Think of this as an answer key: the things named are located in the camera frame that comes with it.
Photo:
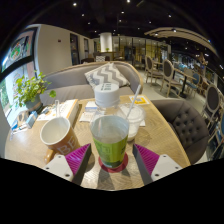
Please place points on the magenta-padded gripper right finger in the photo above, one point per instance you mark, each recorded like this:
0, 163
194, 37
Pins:
148, 159

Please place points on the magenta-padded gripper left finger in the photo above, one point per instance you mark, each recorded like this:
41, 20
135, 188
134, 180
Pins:
76, 159

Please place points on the clear bottle with green label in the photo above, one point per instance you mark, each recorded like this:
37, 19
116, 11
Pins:
109, 140

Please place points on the brown paper-look mug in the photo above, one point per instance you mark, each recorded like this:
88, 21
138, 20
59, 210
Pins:
61, 136

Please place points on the clear plastic cup with straw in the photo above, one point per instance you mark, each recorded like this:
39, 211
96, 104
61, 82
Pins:
136, 120

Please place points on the white paper leaflet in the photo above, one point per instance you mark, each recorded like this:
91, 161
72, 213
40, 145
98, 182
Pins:
88, 113

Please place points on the dark grey tufted armchair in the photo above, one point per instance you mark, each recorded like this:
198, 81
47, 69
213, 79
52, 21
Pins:
186, 126

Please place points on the white printed menu booklet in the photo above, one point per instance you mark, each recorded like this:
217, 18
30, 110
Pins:
65, 110

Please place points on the small blue white box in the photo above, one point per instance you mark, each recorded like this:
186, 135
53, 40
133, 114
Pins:
31, 119

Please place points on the grey curved sofa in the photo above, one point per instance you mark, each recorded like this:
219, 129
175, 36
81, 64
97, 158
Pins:
70, 83

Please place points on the potted green leafy plant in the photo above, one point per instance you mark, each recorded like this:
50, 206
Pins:
30, 90

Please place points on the grey white chevron cushion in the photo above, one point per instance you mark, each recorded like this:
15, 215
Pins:
106, 75

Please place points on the group of round-back dining chairs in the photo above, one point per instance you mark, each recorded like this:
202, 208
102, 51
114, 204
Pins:
168, 71

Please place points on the white round column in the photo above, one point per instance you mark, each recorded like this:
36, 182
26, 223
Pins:
106, 41

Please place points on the group of ceiling spotlights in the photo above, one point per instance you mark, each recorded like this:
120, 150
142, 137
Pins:
120, 20

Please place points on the framed wall poster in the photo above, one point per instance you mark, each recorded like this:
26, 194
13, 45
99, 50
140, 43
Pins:
18, 50

